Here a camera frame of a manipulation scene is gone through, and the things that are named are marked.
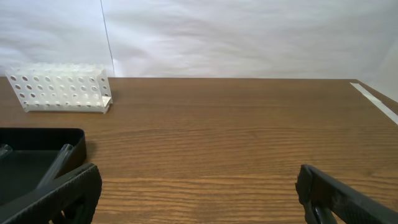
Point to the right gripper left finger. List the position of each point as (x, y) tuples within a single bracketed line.
[(68, 199)]

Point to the black tray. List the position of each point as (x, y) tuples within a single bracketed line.
[(46, 137)]

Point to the white test tube rack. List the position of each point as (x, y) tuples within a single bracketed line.
[(62, 90)]

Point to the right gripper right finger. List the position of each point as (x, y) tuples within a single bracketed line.
[(348, 202)]

